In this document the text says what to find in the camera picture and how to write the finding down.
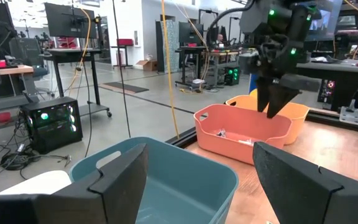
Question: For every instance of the person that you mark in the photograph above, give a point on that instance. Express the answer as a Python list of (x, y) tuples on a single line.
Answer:
[(220, 40)]

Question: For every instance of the red box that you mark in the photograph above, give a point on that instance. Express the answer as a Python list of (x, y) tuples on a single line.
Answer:
[(125, 42)]

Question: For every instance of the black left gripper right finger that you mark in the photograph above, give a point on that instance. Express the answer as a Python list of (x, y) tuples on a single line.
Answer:
[(306, 196)]

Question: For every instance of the grey office chair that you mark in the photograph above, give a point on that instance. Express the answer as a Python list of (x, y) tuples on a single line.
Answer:
[(26, 52)]

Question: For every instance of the red bowl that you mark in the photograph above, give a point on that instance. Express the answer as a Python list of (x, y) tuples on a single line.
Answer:
[(2, 117)]

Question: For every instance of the black monitor on stand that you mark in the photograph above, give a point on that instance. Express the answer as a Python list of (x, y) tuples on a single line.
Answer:
[(70, 21)]

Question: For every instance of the orange plastic bin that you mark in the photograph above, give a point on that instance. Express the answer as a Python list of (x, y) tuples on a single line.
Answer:
[(228, 146)]

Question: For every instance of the white metal bracket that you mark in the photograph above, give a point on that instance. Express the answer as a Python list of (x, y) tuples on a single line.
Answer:
[(350, 116)]

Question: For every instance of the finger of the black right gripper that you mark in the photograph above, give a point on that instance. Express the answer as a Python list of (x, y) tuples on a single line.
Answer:
[(280, 99), (263, 91)]

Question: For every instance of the black glowing computer tower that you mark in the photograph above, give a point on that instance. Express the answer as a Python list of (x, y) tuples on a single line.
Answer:
[(51, 124)]

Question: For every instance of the Lysol wipes canister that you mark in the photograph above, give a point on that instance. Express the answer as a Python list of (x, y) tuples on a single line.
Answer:
[(252, 84)]

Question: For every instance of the black rolling cart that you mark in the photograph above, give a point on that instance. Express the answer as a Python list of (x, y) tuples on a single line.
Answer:
[(73, 55)]

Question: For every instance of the black desk monitor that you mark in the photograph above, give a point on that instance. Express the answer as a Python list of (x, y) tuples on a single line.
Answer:
[(190, 33)]

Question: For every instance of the cardboard box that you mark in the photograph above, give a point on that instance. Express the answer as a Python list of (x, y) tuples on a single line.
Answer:
[(148, 65)]

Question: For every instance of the green-lit computer tower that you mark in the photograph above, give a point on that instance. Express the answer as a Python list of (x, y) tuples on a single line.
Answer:
[(232, 76)]

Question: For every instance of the yellow plastic bin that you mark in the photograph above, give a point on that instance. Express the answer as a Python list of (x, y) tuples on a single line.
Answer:
[(297, 121)]

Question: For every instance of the dark floor mat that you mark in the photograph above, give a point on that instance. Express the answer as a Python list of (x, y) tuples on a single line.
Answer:
[(124, 88)]

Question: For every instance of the teal plastic bin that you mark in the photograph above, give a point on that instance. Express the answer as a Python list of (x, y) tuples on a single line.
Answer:
[(182, 186)]

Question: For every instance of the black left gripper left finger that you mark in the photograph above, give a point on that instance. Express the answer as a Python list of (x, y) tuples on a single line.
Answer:
[(73, 205)]

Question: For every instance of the white blue-print packet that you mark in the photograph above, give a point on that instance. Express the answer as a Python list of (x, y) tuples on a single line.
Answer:
[(222, 133)]

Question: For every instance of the wooden top desk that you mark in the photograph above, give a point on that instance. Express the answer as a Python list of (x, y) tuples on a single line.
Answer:
[(5, 71)]

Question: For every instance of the patterned grey panel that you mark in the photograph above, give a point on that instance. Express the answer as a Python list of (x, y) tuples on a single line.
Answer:
[(174, 46)]

